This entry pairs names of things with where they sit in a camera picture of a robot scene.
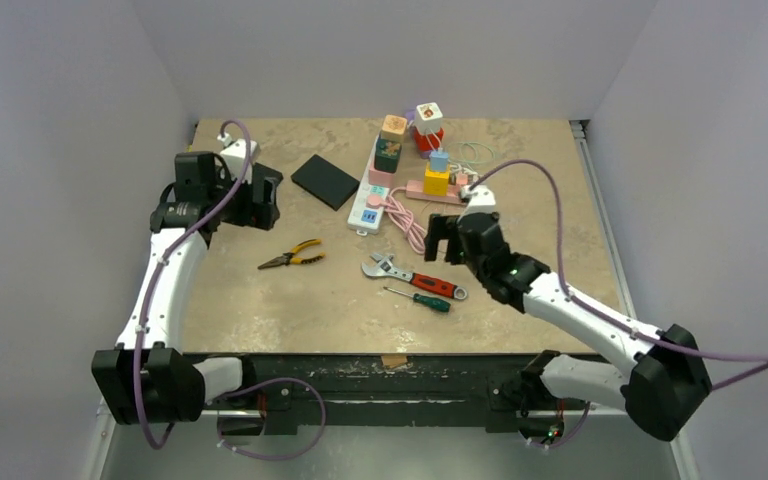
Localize pink cable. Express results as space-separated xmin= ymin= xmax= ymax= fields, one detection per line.
xmin=365 ymin=187 xmax=433 ymax=256

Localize green handled screwdriver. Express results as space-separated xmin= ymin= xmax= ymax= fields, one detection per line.
xmin=383 ymin=286 xmax=451 ymax=313

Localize yellow handled pliers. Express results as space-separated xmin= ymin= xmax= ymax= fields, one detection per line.
xmin=257 ymin=238 xmax=326 ymax=270

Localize red handled adjustable wrench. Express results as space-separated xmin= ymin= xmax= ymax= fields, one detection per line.
xmin=360 ymin=253 xmax=469 ymax=301

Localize black box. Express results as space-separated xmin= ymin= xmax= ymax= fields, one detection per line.
xmin=290 ymin=154 xmax=360 ymax=211

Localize white power strip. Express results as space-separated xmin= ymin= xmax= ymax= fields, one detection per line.
xmin=347 ymin=138 xmax=394 ymax=236

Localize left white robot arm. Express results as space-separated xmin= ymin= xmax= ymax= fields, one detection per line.
xmin=91 ymin=151 xmax=283 ymax=425

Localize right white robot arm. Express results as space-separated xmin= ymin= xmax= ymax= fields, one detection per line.
xmin=424 ymin=213 xmax=712 ymax=441

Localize yellow cube charger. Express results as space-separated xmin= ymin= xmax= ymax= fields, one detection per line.
xmin=422 ymin=163 xmax=449 ymax=197

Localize pink power strip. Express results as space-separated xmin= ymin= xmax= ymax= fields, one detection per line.
xmin=405 ymin=171 xmax=469 ymax=204

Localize blue cube charger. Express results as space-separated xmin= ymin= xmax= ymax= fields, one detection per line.
xmin=428 ymin=150 xmax=450 ymax=173

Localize red cube charger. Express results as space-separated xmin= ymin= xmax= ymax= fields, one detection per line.
xmin=411 ymin=126 xmax=444 ymax=159

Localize dark green cube charger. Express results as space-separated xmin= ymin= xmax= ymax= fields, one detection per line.
xmin=373 ymin=138 xmax=402 ymax=173

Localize white cube charger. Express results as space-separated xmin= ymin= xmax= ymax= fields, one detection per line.
xmin=413 ymin=102 xmax=443 ymax=135

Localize light green cable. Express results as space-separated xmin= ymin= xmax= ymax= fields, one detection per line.
xmin=448 ymin=140 xmax=497 ymax=167

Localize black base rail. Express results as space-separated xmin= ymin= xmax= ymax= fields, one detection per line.
xmin=185 ymin=353 xmax=591 ymax=439

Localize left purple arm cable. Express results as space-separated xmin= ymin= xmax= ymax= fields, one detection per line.
xmin=130 ymin=119 xmax=327 ymax=463

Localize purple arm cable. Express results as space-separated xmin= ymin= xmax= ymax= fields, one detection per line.
xmin=130 ymin=119 xmax=327 ymax=463
xmin=468 ymin=159 xmax=768 ymax=452

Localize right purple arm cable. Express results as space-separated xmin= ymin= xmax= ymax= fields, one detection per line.
xmin=468 ymin=159 xmax=768 ymax=452

